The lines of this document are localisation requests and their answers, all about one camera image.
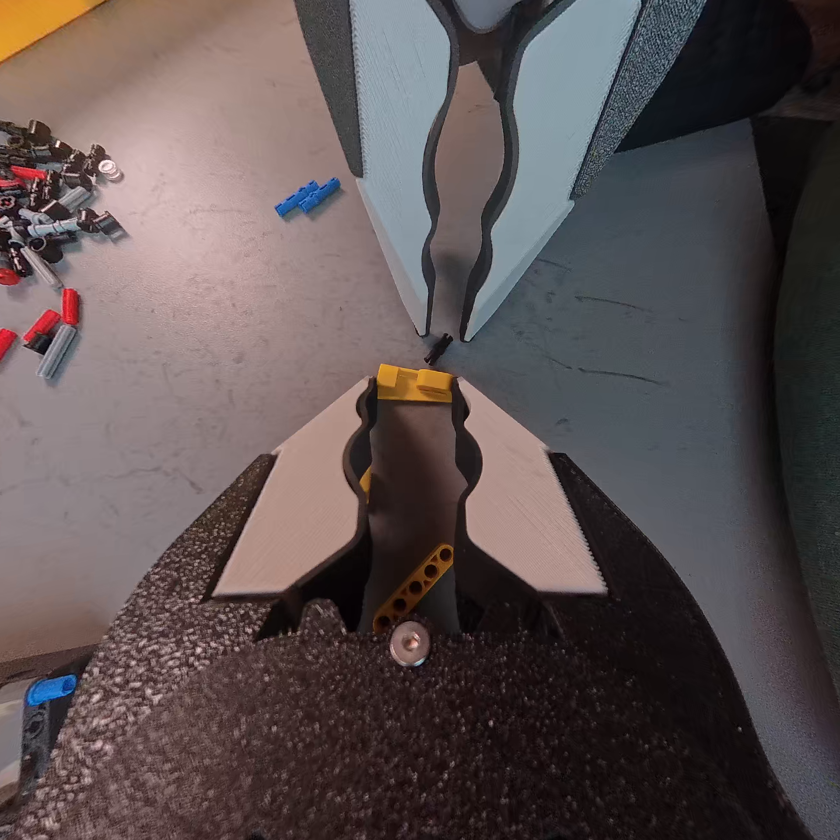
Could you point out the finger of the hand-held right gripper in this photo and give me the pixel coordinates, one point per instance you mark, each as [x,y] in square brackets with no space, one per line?
[564,118]
[397,118]

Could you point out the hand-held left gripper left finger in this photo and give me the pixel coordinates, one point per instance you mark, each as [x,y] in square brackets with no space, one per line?
[295,525]

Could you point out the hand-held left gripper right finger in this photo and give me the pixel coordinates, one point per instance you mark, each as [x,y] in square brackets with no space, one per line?
[528,525]

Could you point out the yellow curved lego panel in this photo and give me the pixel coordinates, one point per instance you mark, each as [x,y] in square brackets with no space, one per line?
[407,386]
[365,487]

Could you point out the black lego pin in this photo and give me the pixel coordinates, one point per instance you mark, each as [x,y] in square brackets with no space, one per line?
[438,349]

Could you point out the pile of small lego connectors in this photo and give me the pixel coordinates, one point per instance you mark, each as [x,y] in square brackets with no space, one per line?
[46,203]

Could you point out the yellow lego beam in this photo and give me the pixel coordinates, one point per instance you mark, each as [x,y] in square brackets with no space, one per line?
[420,577]

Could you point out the black and yellow lego assembly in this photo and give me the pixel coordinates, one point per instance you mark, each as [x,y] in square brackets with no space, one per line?
[36,728]

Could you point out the yellow plastic bin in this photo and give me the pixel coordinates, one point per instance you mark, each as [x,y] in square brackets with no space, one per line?
[39,23]

